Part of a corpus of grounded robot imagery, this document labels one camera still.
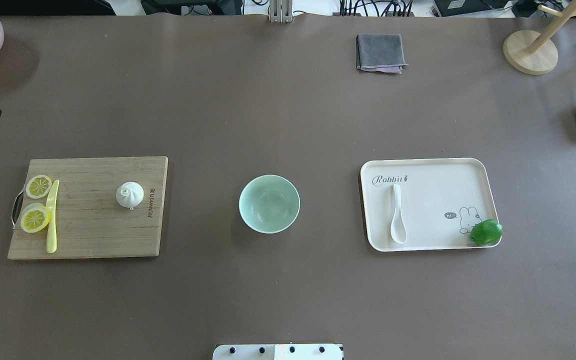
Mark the green lime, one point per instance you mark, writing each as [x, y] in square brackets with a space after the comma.
[486, 232]

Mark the cream rabbit tray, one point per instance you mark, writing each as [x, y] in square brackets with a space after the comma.
[442, 200]

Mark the upper lemon slice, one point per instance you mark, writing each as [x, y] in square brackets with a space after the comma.
[38, 186]

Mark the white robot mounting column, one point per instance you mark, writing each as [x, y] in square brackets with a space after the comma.
[286, 351]

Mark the white ceramic spoon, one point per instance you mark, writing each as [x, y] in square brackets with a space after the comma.
[397, 226]

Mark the white steamed bun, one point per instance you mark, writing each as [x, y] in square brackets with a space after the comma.
[129, 195]

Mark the aluminium frame post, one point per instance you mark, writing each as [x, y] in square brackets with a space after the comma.
[281, 11]

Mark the grey folded cloth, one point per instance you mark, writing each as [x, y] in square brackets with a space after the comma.
[380, 52]

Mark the wooden mug tree stand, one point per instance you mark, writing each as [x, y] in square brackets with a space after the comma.
[534, 53]

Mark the bamboo cutting board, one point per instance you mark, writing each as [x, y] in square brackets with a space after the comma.
[89, 222]

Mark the pale green bowl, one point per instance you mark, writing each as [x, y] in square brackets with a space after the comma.
[269, 204]

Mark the lemon slice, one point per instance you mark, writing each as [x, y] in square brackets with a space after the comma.
[38, 186]
[35, 217]

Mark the lower lemon slice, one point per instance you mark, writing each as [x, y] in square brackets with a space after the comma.
[35, 217]

